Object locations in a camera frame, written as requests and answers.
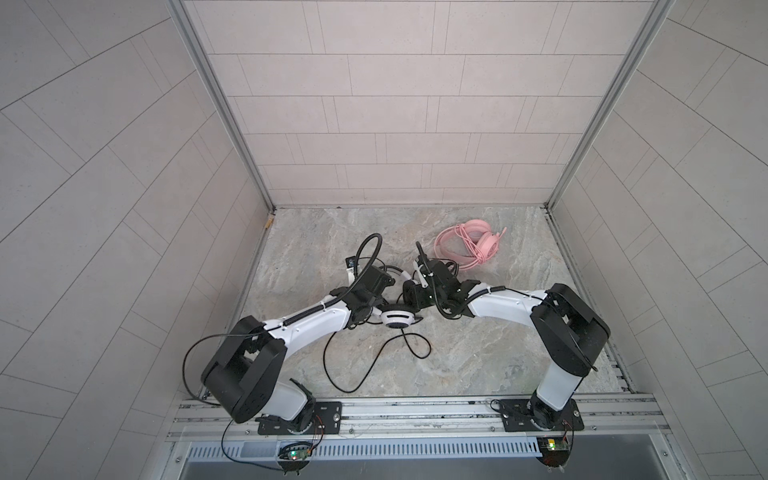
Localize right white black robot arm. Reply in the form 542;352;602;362
403;257;611;431

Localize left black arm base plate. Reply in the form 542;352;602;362
258;400;342;436

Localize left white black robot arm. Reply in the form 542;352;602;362
200;266;395;433

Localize pink headphones with cable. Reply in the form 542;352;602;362
433;219;507;271

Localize white black headphones with cable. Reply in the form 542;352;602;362
322;263;433;395

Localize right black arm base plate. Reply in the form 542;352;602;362
490;397;584;432

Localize aluminium mounting rail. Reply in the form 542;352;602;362
165;393;671;441

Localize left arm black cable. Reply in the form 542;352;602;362
181;332;253;406

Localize left circuit board green led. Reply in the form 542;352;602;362
277;441;314;463

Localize right circuit board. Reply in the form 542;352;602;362
536;437;571;468

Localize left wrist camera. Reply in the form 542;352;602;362
345;256;361;286

